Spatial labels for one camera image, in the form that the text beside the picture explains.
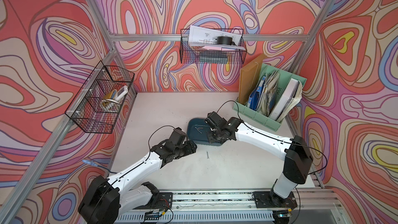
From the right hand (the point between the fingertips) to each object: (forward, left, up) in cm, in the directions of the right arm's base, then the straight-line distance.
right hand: (212, 140), depth 83 cm
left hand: (-3, +10, -2) cm, 10 cm away
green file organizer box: (+18, -31, -5) cm, 36 cm away
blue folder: (+26, -28, +7) cm, 39 cm away
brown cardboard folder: (+36, -26, +13) cm, 46 cm away
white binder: (+17, -41, +13) cm, 46 cm away
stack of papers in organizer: (+21, -35, +4) cm, 41 cm away
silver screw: (-5, +3, -11) cm, 12 cm away
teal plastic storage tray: (+12, +9, -10) cm, 18 cm away
